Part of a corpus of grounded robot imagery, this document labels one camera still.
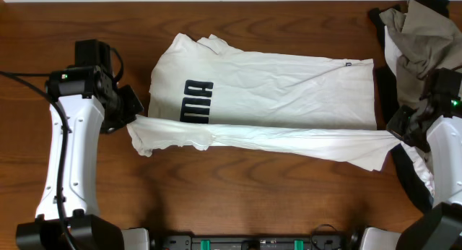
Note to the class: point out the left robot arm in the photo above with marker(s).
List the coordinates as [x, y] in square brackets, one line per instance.
[86, 102]

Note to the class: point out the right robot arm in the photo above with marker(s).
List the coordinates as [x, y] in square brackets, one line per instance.
[434, 127]

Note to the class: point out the white garment under pile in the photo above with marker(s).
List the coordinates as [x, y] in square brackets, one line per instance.
[392, 53]

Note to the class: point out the olive grey garment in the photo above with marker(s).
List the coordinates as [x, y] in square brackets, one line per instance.
[427, 41]

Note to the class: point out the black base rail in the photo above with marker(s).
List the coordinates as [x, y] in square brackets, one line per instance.
[324, 237]

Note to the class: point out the black garment with red tag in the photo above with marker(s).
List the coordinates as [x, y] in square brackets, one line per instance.
[411, 171]

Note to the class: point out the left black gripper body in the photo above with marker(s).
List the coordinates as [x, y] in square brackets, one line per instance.
[123, 107]

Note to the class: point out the white t-shirt with black print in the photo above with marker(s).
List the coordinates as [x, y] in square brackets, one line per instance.
[205, 93]

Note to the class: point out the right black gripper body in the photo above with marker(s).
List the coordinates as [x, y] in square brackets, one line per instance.
[403, 126]

